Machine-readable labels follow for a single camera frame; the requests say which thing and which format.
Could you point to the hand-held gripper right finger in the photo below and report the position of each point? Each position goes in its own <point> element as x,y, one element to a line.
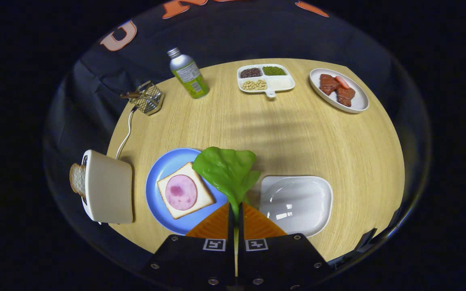
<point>281,258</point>

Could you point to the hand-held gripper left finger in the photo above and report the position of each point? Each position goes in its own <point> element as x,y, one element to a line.
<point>192,258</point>

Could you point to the green lettuce leaf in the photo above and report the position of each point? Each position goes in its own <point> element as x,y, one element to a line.
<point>227,169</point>

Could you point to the browned toast slice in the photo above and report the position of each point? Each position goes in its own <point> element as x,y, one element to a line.
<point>77,180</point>

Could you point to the empty white rectangular dish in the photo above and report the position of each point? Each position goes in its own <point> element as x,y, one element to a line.
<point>295,202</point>

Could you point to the bread slice with ham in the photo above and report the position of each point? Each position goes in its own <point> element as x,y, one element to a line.
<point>206,198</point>

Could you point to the pink ham slice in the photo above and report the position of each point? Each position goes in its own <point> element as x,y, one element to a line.
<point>181,192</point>

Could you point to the blue round plate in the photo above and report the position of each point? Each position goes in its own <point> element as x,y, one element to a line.
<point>164,167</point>

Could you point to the white toaster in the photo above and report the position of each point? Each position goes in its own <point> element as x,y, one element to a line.
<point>109,190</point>

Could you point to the brown meat piece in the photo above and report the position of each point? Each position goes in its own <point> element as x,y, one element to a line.
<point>328,84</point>
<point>346,97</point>

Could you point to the white divided dish with beans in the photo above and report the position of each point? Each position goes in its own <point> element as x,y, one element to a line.
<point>282,83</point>

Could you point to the white oval meat plate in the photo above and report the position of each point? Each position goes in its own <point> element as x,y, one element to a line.
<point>358,99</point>

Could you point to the silver bottle with green label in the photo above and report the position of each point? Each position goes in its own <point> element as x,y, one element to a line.
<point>188,74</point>

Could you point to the pink meat slice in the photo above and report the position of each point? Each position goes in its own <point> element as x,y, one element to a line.
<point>342,82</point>

